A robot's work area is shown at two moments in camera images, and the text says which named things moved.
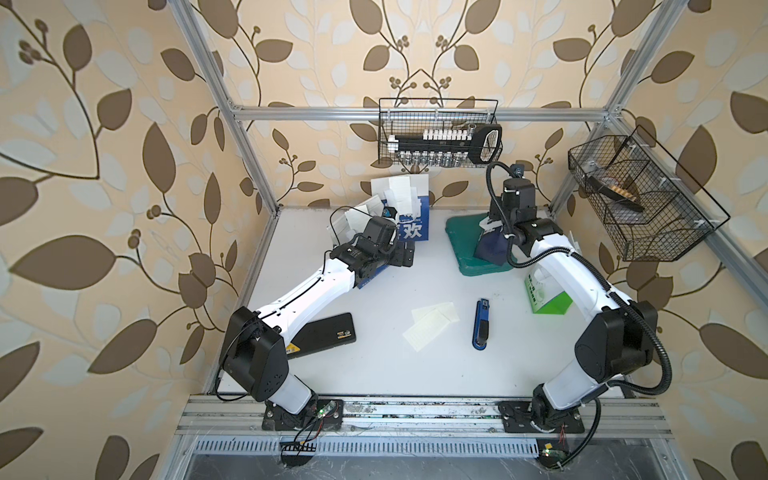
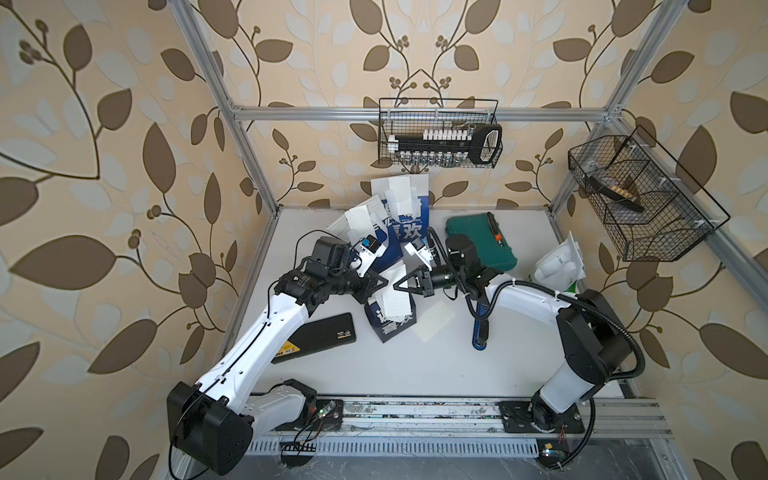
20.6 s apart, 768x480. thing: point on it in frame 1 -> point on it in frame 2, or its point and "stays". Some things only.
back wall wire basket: (433, 132) stays
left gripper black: (397, 259) -> (368, 284)
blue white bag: (347, 227) stays
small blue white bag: (492, 245) -> (385, 328)
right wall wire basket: (649, 206) stays
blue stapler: (481, 325) stays
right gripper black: (496, 206) -> (425, 290)
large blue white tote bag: (415, 228) stays
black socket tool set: (480, 143) stays
